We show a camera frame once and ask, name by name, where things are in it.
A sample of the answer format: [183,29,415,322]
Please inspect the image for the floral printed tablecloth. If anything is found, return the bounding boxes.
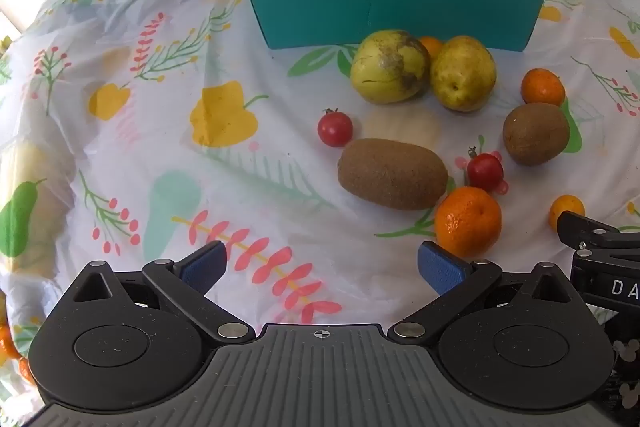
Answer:
[0,0,640,418]

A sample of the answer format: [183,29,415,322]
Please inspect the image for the red cherry tomato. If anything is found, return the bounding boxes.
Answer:
[317,108,354,148]
[466,147,504,194]

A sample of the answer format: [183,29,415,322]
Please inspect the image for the small orange kumquat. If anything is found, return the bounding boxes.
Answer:
[417,36,445,60]
[549,195,586,230]

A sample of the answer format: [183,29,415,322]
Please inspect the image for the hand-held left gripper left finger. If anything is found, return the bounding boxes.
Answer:
[70,241,256,343]

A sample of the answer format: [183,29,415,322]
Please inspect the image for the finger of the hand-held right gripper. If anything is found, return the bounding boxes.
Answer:
[557,210,640,258]

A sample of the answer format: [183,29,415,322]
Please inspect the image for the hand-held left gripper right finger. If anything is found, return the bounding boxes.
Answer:
[389,241,576,343]

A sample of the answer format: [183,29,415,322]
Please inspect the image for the large bumpy orange mandarin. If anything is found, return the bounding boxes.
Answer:
[434,186,502,259]

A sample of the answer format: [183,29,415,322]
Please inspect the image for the round brown kiwi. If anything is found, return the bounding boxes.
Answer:
[502,102,571,166]

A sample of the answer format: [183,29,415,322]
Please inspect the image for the long brown kiwi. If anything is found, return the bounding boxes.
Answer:
[337,138,449,211]

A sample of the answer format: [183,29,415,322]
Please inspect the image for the yellow pear with brown patch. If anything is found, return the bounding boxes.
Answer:
[350,29,432,104]

